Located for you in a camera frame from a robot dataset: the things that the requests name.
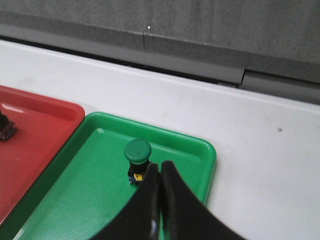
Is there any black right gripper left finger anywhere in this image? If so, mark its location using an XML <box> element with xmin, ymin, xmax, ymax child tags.
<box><xmin>91</xmin><ymin>163</ymin><xmax>160</xmax><ymax>240</ymax></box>

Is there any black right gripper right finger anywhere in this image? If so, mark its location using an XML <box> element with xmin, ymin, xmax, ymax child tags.
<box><xmin>161</xmin><ymin>161</ymin><xmax>243</xmax><ymax>240</ymax></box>

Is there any green mushroom push button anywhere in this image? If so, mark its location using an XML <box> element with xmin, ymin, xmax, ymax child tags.
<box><xmin>124</xmin><ymin>139</ymin><xmax>152</xmax><ymax>185</ymax></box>

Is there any red mushroom push button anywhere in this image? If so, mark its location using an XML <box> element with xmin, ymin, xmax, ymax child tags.
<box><xmin>0</xmin><ymin>112</ymin><xmax>18</xmax><ymax>142</ymax></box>

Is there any green plastic tray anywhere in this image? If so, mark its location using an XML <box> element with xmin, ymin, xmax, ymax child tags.
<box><xmin>0</xmin><ymin>112</ymin><xmax>217</xmax><ymax>240</ymax></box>

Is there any red plastic tray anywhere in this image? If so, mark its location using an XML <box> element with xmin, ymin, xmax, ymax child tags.
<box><xmin>0</xmin><ymin>86</ymin><xmax>85</xmax><ymax>223</ymax></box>

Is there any grey stone counter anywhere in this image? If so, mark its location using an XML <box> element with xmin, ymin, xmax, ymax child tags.
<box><xmin>0</xmin><ymin>0</ymin><xmax>320</xmax><ymax>105</ymax></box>

